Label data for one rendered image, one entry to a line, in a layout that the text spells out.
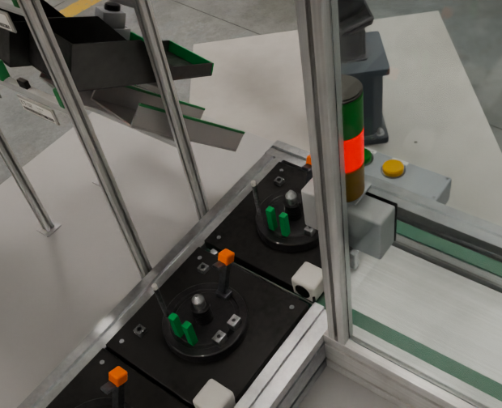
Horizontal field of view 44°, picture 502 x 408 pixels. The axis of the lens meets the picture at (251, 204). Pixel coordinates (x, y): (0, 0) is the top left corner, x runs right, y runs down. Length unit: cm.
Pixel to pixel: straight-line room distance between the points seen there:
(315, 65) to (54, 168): 105
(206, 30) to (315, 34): 306
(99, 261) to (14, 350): 23
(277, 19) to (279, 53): 186
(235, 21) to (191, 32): 25
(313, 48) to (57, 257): 89
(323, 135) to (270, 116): 88
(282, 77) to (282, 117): 17
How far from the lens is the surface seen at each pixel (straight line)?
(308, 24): 61
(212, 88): 169
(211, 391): 96
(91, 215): 144
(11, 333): 131
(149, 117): 110
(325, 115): 66
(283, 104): 159
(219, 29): 364
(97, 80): 101
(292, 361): 100
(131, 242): 112
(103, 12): 125
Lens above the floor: 183
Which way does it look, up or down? 46 degrees down
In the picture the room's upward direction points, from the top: 12 degrees counter-clockwise
